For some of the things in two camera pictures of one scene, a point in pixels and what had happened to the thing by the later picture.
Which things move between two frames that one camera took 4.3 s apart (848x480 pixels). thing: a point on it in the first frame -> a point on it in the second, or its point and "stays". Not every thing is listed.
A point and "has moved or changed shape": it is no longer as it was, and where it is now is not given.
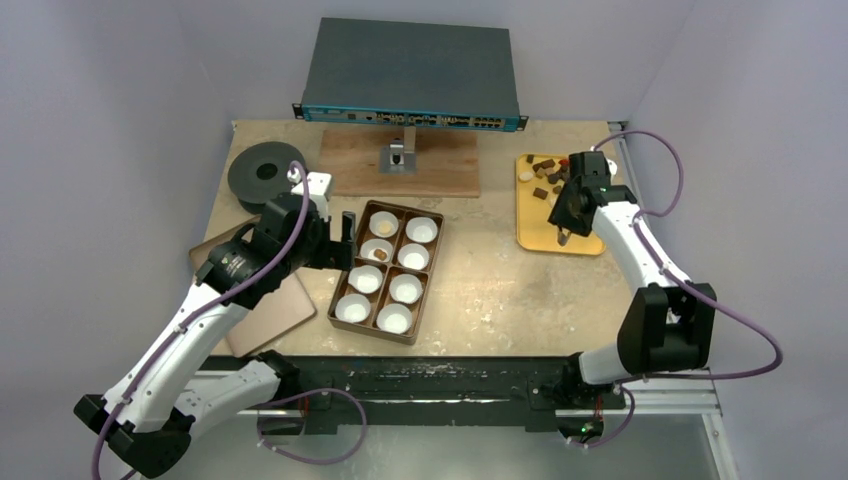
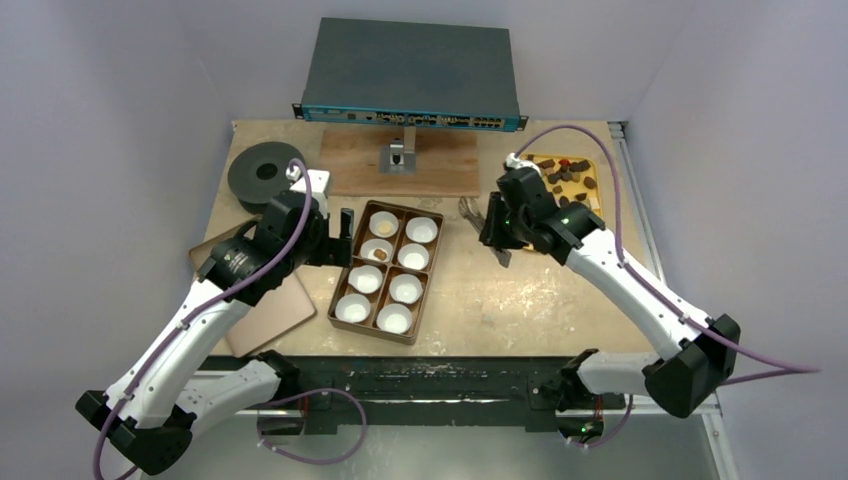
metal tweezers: (563, 235) has moved or changed shape
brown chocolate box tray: (386, 294) stays
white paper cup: (413, 256) stays
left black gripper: (334, 254) stays
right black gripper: (568, 213) -> (498, 225)
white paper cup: (383, 224) stays
